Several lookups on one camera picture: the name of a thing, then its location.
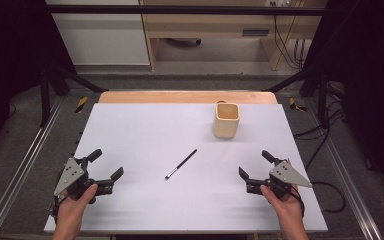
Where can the person's left hand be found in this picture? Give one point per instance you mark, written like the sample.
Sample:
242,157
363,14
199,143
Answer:
71,208

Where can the white cabinet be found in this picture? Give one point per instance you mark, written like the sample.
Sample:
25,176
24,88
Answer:
103,40

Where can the black horizontal frame bar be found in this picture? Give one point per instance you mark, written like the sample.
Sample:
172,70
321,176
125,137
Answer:
180,10

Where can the black curtain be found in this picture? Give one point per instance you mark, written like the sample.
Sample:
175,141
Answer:
13,66
370,66

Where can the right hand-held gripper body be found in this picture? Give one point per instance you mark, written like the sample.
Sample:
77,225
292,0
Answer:
285,175

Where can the wooden desk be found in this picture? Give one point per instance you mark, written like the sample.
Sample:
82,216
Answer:
213,25

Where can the black upright frame post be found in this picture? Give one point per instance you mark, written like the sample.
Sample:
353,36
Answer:
322,100
45,100

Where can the yellow black tape marker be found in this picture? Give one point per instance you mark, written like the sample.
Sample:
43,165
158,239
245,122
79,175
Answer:
81,104
295,105

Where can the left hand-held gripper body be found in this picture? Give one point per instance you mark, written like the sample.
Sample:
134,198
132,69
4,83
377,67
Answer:
76,181

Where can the person's right hand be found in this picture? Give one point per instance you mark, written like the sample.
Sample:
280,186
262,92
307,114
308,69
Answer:
288,208

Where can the beige square cup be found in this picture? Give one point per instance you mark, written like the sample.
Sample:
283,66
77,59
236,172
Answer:
225,128

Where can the wheeled chair base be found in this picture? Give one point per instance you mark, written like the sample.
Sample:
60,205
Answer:
183,42

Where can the white power socket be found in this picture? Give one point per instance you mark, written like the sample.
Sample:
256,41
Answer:
281,3

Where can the aluminium floor rail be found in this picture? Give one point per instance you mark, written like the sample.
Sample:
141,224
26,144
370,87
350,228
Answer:
346,173
20,173

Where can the black diagonal frame strut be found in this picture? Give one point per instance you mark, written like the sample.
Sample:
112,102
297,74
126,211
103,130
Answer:
290,80
80,80

